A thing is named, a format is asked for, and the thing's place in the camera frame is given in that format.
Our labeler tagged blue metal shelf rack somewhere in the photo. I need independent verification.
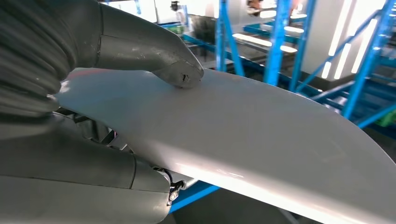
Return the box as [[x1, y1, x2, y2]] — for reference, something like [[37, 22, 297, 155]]
[[168, 0, 396, 214]]

